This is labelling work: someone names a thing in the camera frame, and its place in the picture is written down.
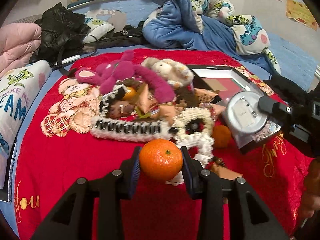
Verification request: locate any cream crochet scrunchie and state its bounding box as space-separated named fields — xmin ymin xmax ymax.
xmin=173 ymin=107 xmax=214 ymax=167

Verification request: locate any black plastic bag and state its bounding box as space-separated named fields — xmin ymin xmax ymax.
xmin=29 ymin=3 xmax=90 ymax=63

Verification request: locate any black clothing pile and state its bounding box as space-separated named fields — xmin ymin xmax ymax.
xmin=82 ymin=21 xmax=148 ymax=53

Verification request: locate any round silver tin lid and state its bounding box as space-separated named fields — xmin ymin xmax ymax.
xmin=225 ymin=91 xmax=268 ymax=134

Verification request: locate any black white crochet headband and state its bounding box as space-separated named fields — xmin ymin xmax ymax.
xmin=89 ymin=116 xmax=173 ymax=142

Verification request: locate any black framed box lid tray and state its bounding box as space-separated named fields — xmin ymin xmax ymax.
xmin=188 ymin=64 xmax=280 ymax=153

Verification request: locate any small monster print pillow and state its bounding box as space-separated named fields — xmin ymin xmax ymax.
xmin=82 ymin=17 xmax=114 ymax=44

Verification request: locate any magenta plush bear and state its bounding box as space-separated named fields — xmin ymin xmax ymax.
xmin=75 ymin=50 xmax=175 ymax=103

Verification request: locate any red teddy bear blanket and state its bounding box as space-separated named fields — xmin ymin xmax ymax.
xmin=13 ymin=48 xmax=315 ymax=240

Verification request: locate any black white fuzzy scrunchie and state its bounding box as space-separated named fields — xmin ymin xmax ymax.
xmin=99 ymin=85 xmax=127 ymax=116

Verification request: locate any blue monster print comforter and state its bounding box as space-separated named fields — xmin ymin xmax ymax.
xmin=143 ymin=0 xmax=281 ymax=74

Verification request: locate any orange mandarin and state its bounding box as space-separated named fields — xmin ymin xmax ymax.
xmin=212 ymin=125 xmax=232 ymax=148
xmin=139 ymin=139 xmax=183 ymax=181

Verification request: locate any black garment right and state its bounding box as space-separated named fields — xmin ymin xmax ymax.
xmin=264 ymin=75 xmax=319 ymax=106

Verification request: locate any cream plush bunny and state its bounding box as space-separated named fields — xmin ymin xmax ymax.
xmin=141 ymin=57 xmax=194 ymax=89

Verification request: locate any pink quilted jacket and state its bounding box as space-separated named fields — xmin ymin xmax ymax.
xmin=0 ymin=23 xmax=41 ymax=77

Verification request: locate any gold triangular snack packet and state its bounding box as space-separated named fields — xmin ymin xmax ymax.
xmin=135 ymin=84 xmax=176 ymax=125

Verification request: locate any white pen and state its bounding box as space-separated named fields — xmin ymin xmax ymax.
xmin=53 ymin=54 xmax=81 ymax=68

